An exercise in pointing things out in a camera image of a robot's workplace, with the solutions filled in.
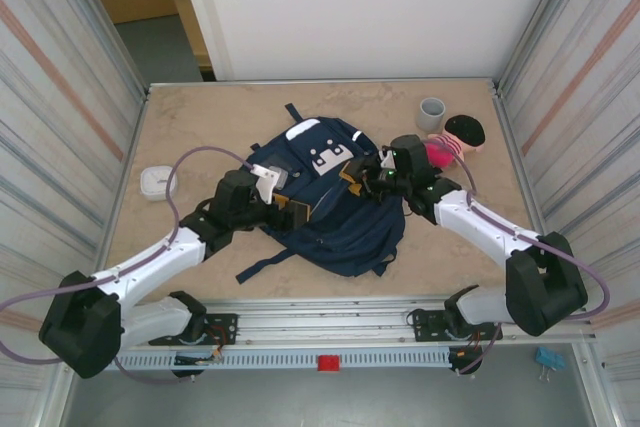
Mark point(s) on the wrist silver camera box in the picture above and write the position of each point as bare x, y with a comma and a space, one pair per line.
386, 158
270, 179

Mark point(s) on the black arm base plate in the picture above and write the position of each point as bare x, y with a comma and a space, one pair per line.
225, 322
425, 319

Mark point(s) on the aluminium mounting rail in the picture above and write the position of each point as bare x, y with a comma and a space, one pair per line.
325, 319

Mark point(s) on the navy blue student backpack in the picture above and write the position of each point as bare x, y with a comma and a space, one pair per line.
350, 237

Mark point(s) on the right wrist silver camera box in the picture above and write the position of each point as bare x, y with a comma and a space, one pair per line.
386, 158

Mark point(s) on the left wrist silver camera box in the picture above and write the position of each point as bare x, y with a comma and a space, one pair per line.
270, 179

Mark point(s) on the translucent corrugated enclosure panel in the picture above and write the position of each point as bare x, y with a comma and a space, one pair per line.
50, 97
590, 97

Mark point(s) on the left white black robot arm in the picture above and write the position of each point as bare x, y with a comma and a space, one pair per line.
150, 267

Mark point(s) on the red plastic block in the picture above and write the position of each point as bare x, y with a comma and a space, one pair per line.
329, 363

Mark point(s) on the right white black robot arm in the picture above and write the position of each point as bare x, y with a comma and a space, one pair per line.
500, 232

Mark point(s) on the plush doll with black hair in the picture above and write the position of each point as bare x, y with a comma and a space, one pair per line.
465, 129

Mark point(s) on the grey plastic cup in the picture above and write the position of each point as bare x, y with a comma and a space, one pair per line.
430, 119

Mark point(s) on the blue binder clip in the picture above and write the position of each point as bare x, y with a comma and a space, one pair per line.
550, 358

